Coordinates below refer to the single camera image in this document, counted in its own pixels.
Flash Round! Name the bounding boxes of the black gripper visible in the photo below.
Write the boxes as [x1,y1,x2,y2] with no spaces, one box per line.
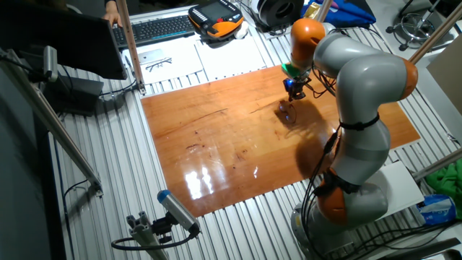
[283,77,312,103]

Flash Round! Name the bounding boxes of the brown thin-framed glasses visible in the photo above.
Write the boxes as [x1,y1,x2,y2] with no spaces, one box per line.
[278,100,298,126]

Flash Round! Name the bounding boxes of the black-framed glasses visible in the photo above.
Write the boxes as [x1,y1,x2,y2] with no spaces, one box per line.
[145,56,174,73]

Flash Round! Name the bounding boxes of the person's bare hand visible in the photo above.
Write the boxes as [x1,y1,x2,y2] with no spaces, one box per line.
[102,2,123,28]

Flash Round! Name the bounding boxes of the white printed paper sheet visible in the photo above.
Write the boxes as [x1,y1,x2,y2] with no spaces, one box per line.
[121,45,205,86]
[193,35,268,82]

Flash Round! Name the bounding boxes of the black round spool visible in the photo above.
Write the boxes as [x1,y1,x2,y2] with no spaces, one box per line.
[256,0,306,30]

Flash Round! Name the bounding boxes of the white rounded plastic object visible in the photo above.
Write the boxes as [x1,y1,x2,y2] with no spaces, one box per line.
[233,20,250,40]

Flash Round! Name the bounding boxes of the gold foil pack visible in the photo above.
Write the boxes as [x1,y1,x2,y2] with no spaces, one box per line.
[302,1,323,21]

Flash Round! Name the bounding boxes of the glossy wooden board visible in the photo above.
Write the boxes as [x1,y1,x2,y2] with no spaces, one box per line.
[140,45,422,218]

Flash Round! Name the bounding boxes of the blue fabric bag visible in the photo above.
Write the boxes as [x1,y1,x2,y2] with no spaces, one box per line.
[300,0,378,30]

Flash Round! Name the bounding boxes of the orange black teach pendant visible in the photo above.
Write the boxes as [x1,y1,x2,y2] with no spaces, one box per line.
[187,0,245,40]

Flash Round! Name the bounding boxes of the chrome stool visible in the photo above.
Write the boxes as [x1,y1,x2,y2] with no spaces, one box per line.
[385,0,456,52]

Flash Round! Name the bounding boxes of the white flat board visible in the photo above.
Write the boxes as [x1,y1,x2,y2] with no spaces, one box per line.
[367,160,425,220]

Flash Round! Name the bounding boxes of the silver smartphone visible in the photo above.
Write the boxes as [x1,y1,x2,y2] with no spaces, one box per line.
[138,48,167,66]

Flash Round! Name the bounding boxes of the beige cardboard panel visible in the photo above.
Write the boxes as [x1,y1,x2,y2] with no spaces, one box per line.
[427,34,462,110]

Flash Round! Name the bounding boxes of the black computer keyboard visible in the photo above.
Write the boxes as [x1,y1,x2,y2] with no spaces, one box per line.
[112,14,197,51]

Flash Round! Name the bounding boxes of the dark pen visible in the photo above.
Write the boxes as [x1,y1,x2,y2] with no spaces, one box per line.
[124,54,136,79]

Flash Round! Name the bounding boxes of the green cloth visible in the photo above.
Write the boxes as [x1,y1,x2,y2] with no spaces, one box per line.
[424,158,462,220]

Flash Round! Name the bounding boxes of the blue tissue pack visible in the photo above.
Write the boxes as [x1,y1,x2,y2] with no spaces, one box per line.
[415,194,458,227]

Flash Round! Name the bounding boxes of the short aluminium profile stub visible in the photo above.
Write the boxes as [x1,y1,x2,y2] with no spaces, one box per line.
[126,211,169,260]

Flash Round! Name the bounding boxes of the black box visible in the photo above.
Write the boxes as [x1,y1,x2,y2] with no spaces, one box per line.
[43,74,105,118]

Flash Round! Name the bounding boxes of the black computer monitor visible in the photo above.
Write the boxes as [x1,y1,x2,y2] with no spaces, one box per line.
[0,0,128,81]

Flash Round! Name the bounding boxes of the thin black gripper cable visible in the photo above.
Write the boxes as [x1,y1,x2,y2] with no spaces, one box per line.
[305,66,339,100]

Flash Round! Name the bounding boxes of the black cables beside spool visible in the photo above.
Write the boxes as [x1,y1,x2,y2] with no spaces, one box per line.
[250,19,289,38]

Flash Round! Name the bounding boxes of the aluminium frame post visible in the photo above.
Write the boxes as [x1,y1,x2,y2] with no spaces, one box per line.
[0,48,104,198]
[411,147,462,182]
[115,0,147,96]
[315,0,334,23]
[407,1,462,66]

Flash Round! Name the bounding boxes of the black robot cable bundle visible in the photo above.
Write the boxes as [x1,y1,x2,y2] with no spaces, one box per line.
[300,126,342,260]

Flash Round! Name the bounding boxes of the silver camera with blue cap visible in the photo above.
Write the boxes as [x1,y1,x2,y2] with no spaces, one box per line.
[157,189,201,234]

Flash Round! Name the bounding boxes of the black cables behind robot base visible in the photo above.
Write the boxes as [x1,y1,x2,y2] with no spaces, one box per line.
[346,218,462,260]

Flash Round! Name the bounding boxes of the black camera clamp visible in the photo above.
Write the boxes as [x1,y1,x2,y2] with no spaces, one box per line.
[151,212,175,245]

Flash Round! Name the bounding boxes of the black camera cable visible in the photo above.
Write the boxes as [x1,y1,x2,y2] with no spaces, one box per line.
[110,230,196,251]

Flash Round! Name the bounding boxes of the upright silver camera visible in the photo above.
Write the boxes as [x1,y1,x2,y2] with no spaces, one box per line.
[42,45,59,84]

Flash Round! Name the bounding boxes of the thin black hanging cable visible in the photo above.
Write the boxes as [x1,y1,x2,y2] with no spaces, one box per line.
[61,178,90,260]

